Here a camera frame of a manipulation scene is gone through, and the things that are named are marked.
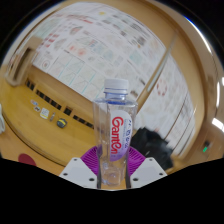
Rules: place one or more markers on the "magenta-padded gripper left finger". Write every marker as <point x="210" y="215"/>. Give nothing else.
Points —
<point x="78" y="171"/>

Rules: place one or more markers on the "pale yellow card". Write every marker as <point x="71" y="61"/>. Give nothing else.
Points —
<point x="44" y="113"/>

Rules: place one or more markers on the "grey pen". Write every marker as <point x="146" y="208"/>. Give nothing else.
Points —
<point x="52" y="117"/>

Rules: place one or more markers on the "clear plastic water bottle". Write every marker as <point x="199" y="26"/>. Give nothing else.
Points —
<point x="115" y="133"/>

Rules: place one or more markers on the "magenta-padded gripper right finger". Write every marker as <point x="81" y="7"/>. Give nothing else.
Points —
<point x="146" y="171"/>

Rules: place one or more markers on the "large white wall poster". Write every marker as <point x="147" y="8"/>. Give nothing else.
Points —
<point x="100" y="56"/>
<point x="170" y="110"/>

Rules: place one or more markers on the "flat round red coaster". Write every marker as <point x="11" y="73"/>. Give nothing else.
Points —
<point x="27" y="160"/>

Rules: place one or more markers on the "brown cardboard model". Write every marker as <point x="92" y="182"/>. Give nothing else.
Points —
<point x="21" y="65"/>

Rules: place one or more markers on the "black bag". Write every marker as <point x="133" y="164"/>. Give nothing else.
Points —
<point x="155" y="148"/>

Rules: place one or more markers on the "black and yellow tape measure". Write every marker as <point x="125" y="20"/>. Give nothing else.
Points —
<point x="62" y="123"/>

